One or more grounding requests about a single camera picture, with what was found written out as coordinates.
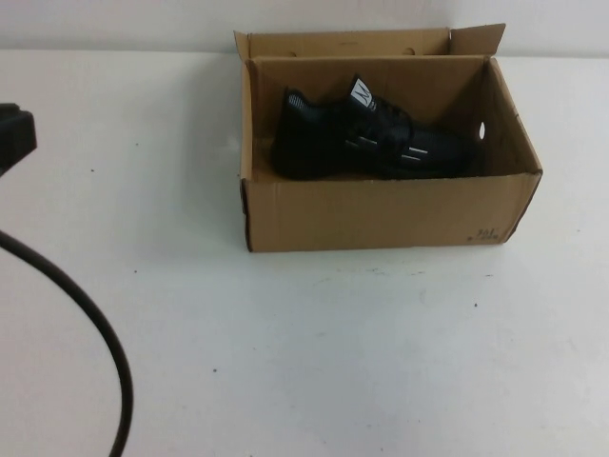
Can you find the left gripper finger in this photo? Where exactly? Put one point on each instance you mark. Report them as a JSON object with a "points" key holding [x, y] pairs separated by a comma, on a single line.
{"points": [[16, 133]]}

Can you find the black mesh sneaker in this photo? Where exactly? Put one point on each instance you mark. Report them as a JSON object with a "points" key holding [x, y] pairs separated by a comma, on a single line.
{"points": [[323, 147]]}

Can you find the brown cardboard shoe box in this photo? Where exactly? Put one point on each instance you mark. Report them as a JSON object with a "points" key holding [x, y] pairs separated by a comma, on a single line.
{"points": [[380, 214]]}

